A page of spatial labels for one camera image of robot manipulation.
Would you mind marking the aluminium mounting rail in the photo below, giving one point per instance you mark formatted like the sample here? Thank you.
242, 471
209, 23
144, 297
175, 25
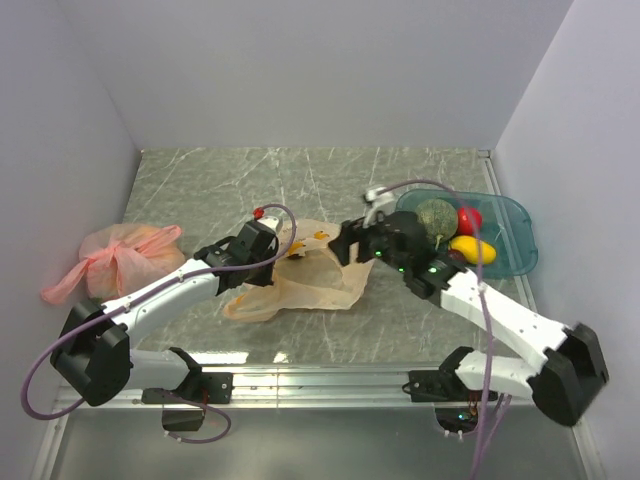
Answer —
286, 386

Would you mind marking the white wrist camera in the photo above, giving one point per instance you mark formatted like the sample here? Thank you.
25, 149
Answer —
379, 203
269, 221

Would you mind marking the green netted melon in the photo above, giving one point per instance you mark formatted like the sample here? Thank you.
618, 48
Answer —
440, 220

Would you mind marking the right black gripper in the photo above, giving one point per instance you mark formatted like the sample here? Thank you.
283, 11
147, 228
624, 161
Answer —
354, 238

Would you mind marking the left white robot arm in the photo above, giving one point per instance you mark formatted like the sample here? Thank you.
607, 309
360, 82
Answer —
104, 359

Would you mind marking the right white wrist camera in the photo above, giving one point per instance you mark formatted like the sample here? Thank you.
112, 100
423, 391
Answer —
379, 203

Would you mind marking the dark red plum fruit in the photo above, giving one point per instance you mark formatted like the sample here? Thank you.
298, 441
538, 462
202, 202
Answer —
457, 256

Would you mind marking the red apple fruit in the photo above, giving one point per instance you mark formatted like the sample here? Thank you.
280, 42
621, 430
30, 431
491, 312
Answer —
469, 221

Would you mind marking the orange plastic bag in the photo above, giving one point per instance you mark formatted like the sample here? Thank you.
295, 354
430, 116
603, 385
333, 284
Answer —
316, 282

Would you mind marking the pink plastic bag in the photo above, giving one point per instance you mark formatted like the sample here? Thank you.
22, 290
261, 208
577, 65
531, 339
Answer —
119, 260

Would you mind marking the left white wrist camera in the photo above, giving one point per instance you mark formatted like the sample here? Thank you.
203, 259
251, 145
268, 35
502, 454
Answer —
269, 221

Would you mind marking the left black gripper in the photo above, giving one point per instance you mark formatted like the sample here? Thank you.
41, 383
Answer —
270, 245

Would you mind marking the teal plastic tray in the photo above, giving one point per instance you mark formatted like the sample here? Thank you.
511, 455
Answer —
507, 227

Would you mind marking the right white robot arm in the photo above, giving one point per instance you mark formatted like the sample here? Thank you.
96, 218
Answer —
560, 368

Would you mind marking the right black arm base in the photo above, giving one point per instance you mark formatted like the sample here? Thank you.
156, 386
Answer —
456, 408

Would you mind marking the yellow mango fruit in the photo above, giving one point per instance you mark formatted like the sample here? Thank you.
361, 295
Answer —
473, 250

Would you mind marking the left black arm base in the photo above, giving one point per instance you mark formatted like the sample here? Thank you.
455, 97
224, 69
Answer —
186, 407

